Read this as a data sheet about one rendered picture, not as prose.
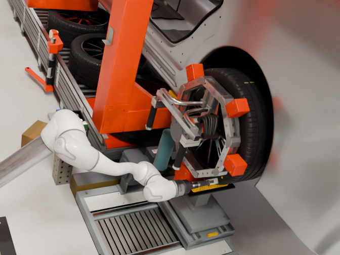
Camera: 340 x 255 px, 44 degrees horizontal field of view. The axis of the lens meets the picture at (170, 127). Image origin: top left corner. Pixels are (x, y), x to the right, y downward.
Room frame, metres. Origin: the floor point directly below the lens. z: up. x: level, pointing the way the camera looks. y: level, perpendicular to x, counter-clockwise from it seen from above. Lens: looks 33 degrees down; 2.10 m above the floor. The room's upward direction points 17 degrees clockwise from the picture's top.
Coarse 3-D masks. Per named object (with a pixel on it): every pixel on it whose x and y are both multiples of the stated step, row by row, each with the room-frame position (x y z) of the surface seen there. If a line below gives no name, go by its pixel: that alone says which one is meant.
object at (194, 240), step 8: (168, 200) 2.12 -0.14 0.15; (168, 208) 2.02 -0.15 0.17; (168, 216) 2.00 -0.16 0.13; (176, 216) 2.00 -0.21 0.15; (176, 224) 1.92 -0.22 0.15; (176, 232) 1.90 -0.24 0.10; (184, 232) 1.88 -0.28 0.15; (200, 232) 1.92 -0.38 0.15; (208, 232) 1.94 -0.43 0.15; (216, 232) 1.93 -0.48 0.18; (224, 232) 1.96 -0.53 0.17; (232, 232) 2.00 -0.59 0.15; (184, 240) 1.83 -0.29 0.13; (192, 240) 1.84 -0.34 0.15; (200, 240) 1.85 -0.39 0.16; (208, 240) 1.89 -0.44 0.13; (216, 240) 1.93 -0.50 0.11; (192, 248) 1.82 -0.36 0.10
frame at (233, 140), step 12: (192, 84) 2.11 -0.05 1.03; (204, 84) 2.03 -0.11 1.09; (216, 84) 2.03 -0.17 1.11; (180, 96) 2.17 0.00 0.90; (216, 96) 1.94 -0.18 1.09; (228, 96) 1.93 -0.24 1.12; (180, 108) 2.21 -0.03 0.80; (228, 120) 1.83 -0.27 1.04; (228, 132) 1.80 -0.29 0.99; (180, 144) 2.08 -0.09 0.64; (228, 144) 1.77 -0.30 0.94; (192, 156) 2.03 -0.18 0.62; (192, 168) 1.92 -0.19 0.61; (216, 168) 1.79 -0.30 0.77
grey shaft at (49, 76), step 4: (52, 40) 3.10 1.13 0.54; (52, 56) 3.10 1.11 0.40; (48, 60) 3.10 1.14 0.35; (52, 60) 3.10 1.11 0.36; (48, 64) 3.09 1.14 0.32; (52, 64) 3.10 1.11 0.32; (48, 68) 3.10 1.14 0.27; (52, 68) 3.11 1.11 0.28; (48, 72) 3.10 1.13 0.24; (52, 72) 3.14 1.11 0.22; (48, 76) 3.10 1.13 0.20; (52, 76) 3.13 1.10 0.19; (48, 80) 3.09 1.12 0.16; (52, 80) 3.11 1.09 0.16; (48, 84) 3.09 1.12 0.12; (52, 84) 3.11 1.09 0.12
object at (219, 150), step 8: (200, 88) 2.19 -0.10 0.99; (224, 88) 2.04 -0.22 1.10; (192, 96) 2.22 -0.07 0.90; (200, 96) 2.25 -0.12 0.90; (200, 112) 2.16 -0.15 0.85; (216, 112) 2.06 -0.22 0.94; (224, 128) 1.98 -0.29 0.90; (224, 136) 1.97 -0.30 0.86; (200, 144) 2.08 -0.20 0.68; (208, 144) 2.18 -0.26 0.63; (216, 144) 1.99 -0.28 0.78; (200, 152) 2.09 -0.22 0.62; (208, 152) 2.01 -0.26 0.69; (216, 152) 2.15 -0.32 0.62; (200, 160) 2.02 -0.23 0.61; (208, 160) 1.99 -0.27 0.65; (216, 160) 2.06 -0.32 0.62; (208, 168) 1.95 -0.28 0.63
